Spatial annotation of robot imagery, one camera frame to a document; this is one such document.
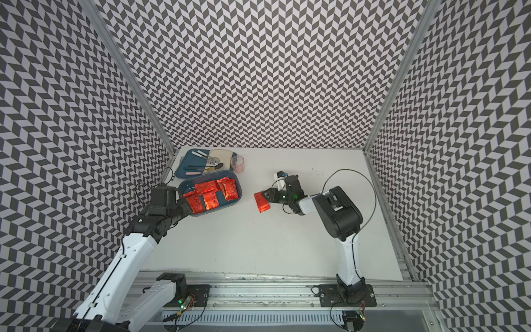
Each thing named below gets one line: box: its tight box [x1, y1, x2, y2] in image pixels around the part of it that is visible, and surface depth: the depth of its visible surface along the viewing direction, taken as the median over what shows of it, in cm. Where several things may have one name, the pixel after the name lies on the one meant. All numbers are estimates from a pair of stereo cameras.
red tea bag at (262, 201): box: [253, 190, 272, 214], surface depth 98 cm
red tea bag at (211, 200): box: [202, 190, 221, 211], surface depth 88 cm
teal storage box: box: [178, 170, 243, 218], surface depth 91 cm
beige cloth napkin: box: [203, 149, 234, 174], surface depth 117 cm
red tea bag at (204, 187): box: [194, 179, 222, 195], surface depth 90 cm
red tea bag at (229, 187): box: [216, 176, 240, 202], surface depth 91 cm
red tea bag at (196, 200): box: [183, 190, 206, 214], surface depth 86 cm
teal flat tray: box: [174, 148, 238, 180], surface depth 115 cm
